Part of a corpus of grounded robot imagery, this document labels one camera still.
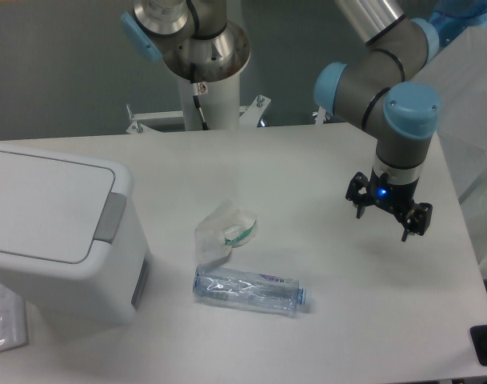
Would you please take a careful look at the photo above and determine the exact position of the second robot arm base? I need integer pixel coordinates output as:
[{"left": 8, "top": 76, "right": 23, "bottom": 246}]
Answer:
[{"left": 121, "top": 1, "right": 251, "bottom": 83}]

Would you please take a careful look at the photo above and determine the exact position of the crumpled clear plastic wrapper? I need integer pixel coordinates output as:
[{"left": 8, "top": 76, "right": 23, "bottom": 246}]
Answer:
[{"left": 194, "top": 200, "right": 257, "bottom": 264}]

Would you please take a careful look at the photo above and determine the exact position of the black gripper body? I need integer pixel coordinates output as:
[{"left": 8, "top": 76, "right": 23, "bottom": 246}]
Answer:
[{"left": 365, "top": 169, "right": 419, "bottom": 214}]

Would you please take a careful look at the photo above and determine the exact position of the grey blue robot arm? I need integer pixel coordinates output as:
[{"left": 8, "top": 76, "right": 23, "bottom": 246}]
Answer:
[{"left": 313, "top": 1, "right": 441, "bottom": 238}]

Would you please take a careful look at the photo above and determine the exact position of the black cable on stand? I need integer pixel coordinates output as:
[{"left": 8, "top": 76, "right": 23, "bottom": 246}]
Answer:
[{"left": 189, "top": 62, "right": 210, "bottom": 131}]

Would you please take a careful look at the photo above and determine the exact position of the white trash can lid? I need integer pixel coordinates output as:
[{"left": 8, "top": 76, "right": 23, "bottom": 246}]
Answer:
[{"left": 0, "top": 146, "right": 134, "bottom": 264}]

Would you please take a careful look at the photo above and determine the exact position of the white trash can body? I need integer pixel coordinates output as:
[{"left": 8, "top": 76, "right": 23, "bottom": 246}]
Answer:
[{"left": 0, "top": 140, "right": 154, "bottom": 327}]

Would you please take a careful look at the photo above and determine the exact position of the white metal mounting stand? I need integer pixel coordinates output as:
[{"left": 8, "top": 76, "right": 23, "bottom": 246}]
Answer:
[{"left": 126, "top": 74, "right": 272, "bottom": 134}]

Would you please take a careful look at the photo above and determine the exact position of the crushed clear plastic bottle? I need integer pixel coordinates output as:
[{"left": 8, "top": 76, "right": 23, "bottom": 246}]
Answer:
[{"left": 192, "top": 265, "right": 306, "bottom": 316}]

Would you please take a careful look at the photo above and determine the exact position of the black device at edge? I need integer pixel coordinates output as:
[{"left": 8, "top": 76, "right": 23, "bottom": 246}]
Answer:
[{"left": 469, "top": 325, "right": 487, "bottom": 366}]

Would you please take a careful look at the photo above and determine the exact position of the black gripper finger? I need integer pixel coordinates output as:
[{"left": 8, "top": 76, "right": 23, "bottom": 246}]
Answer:
[
  {"left": 397, "top": 202, "right": 433, "bottom": 242},
  {"left": 345, "top": 172, "right": 369, "bottom": 218}
]

